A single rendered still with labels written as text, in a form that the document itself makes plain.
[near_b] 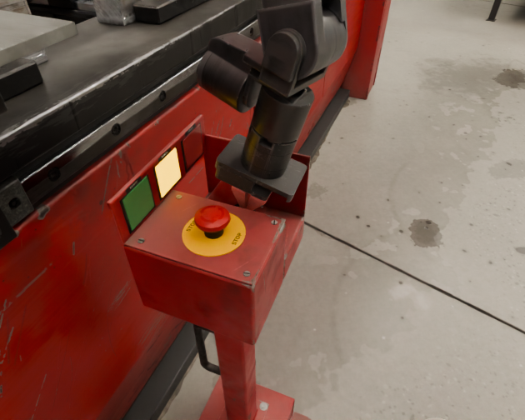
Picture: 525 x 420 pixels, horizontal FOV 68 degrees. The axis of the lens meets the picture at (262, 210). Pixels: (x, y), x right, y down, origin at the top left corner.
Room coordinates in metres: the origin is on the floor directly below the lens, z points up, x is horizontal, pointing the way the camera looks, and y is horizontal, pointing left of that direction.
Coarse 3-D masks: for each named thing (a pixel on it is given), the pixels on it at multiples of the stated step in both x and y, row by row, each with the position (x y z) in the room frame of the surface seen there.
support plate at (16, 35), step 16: (0, 16) 0.35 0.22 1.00; (16, 16) 0.35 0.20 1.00; (32, 16) 0.35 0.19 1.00; (0, 32) 0.31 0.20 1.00; (16, 32) 0.31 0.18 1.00; (32, 32) 0.31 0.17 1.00; (48, 32) 0.31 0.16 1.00; (64, 32) 0.32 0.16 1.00; (0, 48) 0.27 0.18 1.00; (16, 48) 0.28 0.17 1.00; (32, 48) 0.29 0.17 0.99; (0, 64) 0.27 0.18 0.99
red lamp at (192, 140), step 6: (198, 126) 0.46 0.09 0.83; (192, 132) 0.45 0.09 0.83; (198, 132) 0.46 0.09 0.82; (186, 138) 0.43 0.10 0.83; (192, 138) 0.45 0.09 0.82; (198, 138) 0.46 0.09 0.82; (186, 144) 0.43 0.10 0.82; (192, 144) 0.45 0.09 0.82; (198, 144) 0.46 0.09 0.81; (186, 150) 0.43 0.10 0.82; (192, 150) 0.44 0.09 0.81; (198, 150) 0.46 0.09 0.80; (186, 156) 0.43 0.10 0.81; (192, 156) 0.44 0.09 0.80; (198, 156) 0.46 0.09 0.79; (186, 162) 0.43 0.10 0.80; (192, 162) 0.44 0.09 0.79
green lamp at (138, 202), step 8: (144, 184) 0.35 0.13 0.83; (136, 192) 0.33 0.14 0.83; (144, 192) 0.34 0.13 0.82; (128, 200) 0.32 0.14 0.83; (136, 200) 0.33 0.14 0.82; (144, 200) 0.34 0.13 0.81; (152, 200) 0.35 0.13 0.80; (128, 208) 0.31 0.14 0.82; (136, 208) 0.32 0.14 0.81; (144, 208) 0.34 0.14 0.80; (128, 216) 0.31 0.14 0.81; (136, 216) 0.32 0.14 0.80; (144, 216) 0.33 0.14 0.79; (136, 224) 0.32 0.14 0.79
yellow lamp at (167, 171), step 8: (176, 152) 0.41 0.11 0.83; (168, 160) 0.39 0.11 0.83; (176, 160) 0.41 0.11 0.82; (160, 168) 0.38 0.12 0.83; (168, 168) 0.39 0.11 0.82; (176, 168) 0.40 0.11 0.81; (160, 176) 0.37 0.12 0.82; (168, 176) 0.39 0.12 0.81; (176, 176) 0.40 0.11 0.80; (160, 184) 0.37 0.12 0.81; (168, 184) 0.38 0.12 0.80
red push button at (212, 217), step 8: (200, 208) 0.33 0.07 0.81; (208, 208) 0.32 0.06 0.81; (216, 208) 0.32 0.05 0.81; (224, 208) 0.33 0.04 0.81; (200, 216) 0.31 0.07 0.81; (208, 216) 0.31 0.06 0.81; (216, 216) 0.31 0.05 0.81; (224, 216) 0.31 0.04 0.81; (200, 224) 0.30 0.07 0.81; (208, 224) 0.30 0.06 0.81; (216, 224) 0.30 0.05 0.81; (224, 224) 0.30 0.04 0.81; (208, 232) 0.31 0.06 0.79; (216, 232) 0.31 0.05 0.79
